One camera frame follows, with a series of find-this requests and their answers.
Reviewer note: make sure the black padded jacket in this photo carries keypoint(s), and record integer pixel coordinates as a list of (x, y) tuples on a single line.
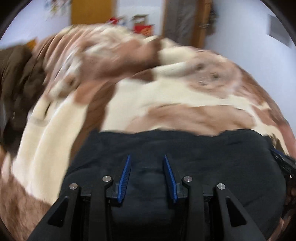
[(242, 160)]

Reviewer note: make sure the brown cream plush blanket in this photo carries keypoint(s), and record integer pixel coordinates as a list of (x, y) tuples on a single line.
[(107, 78)]

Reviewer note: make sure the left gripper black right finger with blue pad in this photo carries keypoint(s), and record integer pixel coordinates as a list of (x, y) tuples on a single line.
[(207, 213)]

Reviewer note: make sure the cardboard box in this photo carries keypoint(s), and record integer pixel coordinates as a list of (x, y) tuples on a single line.
[(139, 20)]

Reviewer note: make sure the dark brown puffer coat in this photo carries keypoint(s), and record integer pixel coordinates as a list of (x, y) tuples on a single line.
[(22, 78)]

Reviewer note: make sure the grey wall panel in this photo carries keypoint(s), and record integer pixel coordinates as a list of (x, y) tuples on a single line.
[(277, 31)]

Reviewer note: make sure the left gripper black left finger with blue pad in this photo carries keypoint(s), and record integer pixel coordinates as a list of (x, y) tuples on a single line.
[(75, 216)]

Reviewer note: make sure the red box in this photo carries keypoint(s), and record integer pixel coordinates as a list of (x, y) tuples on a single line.
[(146, 30)]

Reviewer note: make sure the wooden door frame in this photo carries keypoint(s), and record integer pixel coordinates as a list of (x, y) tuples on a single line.
[(186, 22)]

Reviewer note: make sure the yellow wooden wardrobe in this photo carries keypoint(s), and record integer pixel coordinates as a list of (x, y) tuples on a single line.
[(92, 11)]

